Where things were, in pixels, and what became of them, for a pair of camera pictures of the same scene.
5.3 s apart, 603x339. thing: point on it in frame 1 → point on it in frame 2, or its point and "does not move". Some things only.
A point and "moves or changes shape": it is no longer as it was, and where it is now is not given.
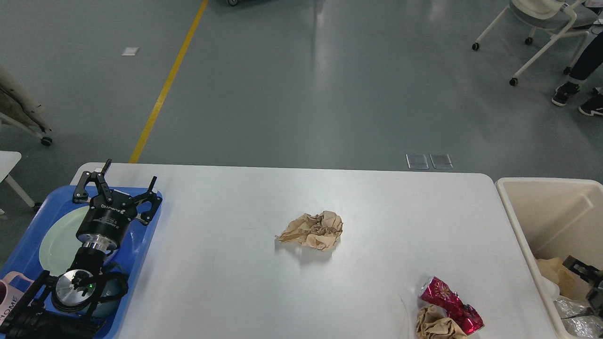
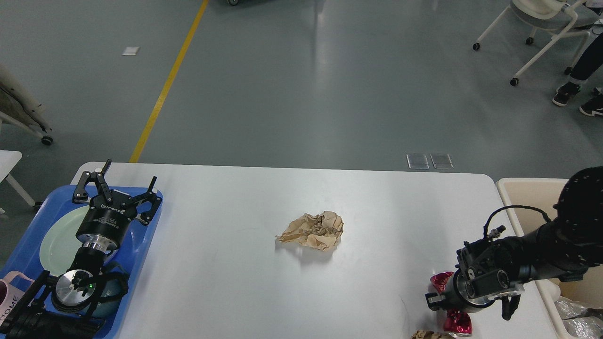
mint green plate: [61, 246] does not move
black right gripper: [589, 273] → [463, 294]
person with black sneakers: [585, 68] does not move
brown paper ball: [432, 323] moves or changes shape
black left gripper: [107, 220] does not move
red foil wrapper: [436, 291] moves or changes shape
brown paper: [321, 231] does not move
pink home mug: [10, 294] does not move
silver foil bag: [579, 320] does not move
